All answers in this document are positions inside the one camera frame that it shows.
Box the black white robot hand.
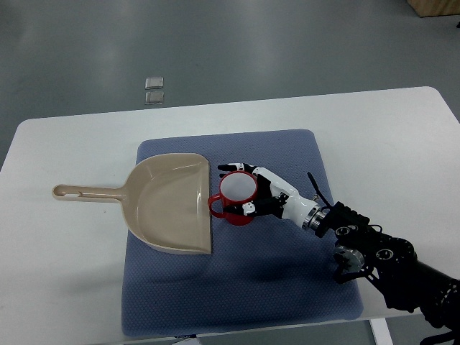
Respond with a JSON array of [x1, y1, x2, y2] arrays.
[[218, 163, 326, 230]]

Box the red cup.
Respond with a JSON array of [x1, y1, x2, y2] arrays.
[[208, 171, 257, 226]]

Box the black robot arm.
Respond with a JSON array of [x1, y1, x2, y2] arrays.
[[303, 202, 459, 344]]

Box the beige plastic dustpan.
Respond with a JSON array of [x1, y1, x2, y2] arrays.
[[52, 153, 212, 254]]

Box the blue-grey fabric mat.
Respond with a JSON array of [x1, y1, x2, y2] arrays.
[[121, 129, 363, 337]]

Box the upper silver floor plate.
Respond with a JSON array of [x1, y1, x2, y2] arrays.
[[144, 76, 164, 90]]

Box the white table leg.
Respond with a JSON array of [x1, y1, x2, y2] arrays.
[[369, 318, 393, 345]]

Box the wooden box corner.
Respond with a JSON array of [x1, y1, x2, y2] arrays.
[[407, 0, 459, 18]]

